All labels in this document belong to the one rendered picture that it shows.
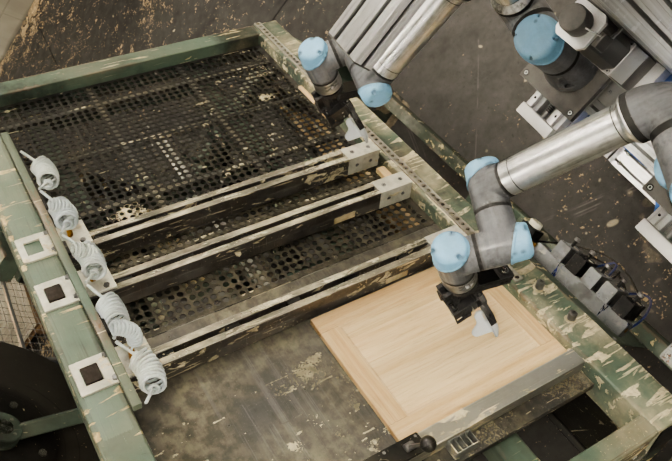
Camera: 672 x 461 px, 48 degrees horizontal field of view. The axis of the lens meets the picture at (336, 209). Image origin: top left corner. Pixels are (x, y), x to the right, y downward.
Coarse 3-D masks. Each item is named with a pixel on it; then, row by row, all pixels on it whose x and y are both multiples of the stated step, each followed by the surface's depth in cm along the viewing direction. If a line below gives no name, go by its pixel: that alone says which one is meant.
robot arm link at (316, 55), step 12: (300, 48) 188; (312, 48) 186; (324, 48) 186; (300, 60) 189; (312, 60) 186; (324, 60) 187; (336, 60) 188; (312, 72) 190; (324, 72) 190; (336, 72) 194; (324, 84) 193
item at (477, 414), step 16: (544, 368) 200; (560, 368) 201; (576, 368) 203; (512, 384) 196; (528, 384) 196; (544, 384) 197; (480, 400) 192; (496, 400) 192; (512, 400) 192; (448, 416) 187; (464, 416) 188; (480, 416) 188; (496, 416) 192; (432, 432) 184; (448, 432) 184
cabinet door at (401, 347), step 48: (384, 288) 220; (432, 288) 222; (336, 336) 206; (384, 336) 207; (432, 336) 209; (480, 336) 210; (528, 336) 211; (384, 384) 196; (432, 384) 197; (480, 384) 198
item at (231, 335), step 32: (384, 256) 222; (416, 256) 223; (320, 288) 212; (352, 288) 214; (128, 320) 179; (224, 320) 200; (256, 320) 201; (288, 320) 206; (128, 352) 183; (160, 352) 191; (192, 352) 192; (224, 352) 199; (96, 384) 179
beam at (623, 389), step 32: (288, 64) 300; (384, 128) 272; (384, 160) 260; (416, 160) 260; (416, 192) 249; (448, 192) 249; (448, 224) 239; (512, 288) 221; (544, 288) 220; (544, 320) 213; (576, 320) 212; (576, 352) 205; (608, 352) 205; (608, 384) 198; (640, 384) 198; (608, 416) 202
